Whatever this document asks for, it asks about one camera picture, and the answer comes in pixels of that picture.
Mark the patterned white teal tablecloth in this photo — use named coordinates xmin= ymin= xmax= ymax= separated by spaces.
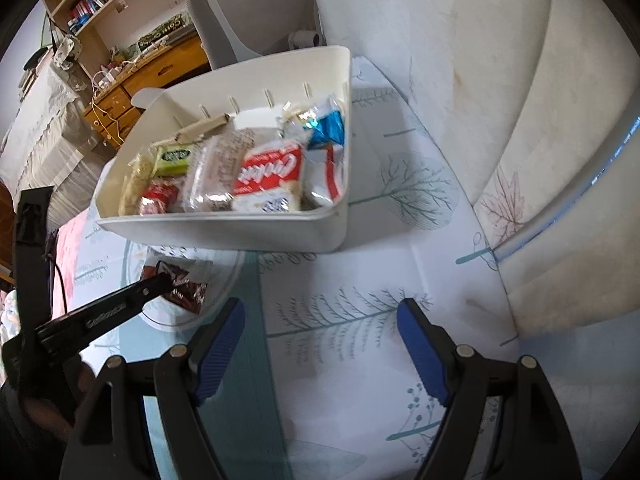
xmin=82 ymin=56 xmax=518 ymax=479

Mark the black cable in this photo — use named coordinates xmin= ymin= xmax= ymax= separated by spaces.
xmin=46 ymin=253 xmax=72 ymax=317

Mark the green snack packet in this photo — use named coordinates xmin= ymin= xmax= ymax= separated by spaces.
xmin=152 ymin=143 xmax=195 ymax=178

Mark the dark red coffee sachet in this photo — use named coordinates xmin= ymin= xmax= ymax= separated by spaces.
xmin=140 ymin=260 xmax=208 ymax=314

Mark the clear printed pastry packet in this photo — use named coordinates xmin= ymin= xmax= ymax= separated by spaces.
xmin=181 ymin=126 xmax=255 ymax=212

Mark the pink blanket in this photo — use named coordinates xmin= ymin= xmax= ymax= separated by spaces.
xmin=52 ymin=209 xmax=88 ymax=318

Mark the grey office chair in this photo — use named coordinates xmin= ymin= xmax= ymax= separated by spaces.
xmin=130 ymin=0 xmax=327 ymax=111

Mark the yellow rice crispy packet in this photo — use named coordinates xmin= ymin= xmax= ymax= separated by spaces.
xmin=118 ymin=153 xmax=154 ymax=216

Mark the wooden desk with drawers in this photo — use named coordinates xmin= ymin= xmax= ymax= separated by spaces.
xmin=84 ymin=34 xmax=210 ymax=150

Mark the red white cookie packet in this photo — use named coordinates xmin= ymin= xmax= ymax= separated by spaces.
xmin=231 ymin=139 xmax=306 ymax=214

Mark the blue white wrapper packet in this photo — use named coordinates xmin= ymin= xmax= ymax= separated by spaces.
xmin=279 ymin=94 xmax=346 ymax=209

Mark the person left hand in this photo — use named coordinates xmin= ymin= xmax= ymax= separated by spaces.
xmin=1 ymin=380 xmax=74 ymax=452

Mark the wooden bookshelf hutch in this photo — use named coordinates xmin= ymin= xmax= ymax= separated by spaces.
xmin=43 ymin=0 xmax=186 ymax=76

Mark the tan paper stick packet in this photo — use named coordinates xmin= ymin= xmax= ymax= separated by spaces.
xmin=151 ymin=114 xmax=230 ymax=148

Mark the small red candy packet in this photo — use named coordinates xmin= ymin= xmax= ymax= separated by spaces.
xmin=138 ymin=179 xmax=179 ymax=216

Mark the lace covered piano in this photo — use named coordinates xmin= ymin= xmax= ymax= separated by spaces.
xmin=1 ymin=62 xmax=115 ymax=230

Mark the white plastic storage bin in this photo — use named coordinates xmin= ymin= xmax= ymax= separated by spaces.
xmin=94 ymin=46 xmax=352 ymax=252

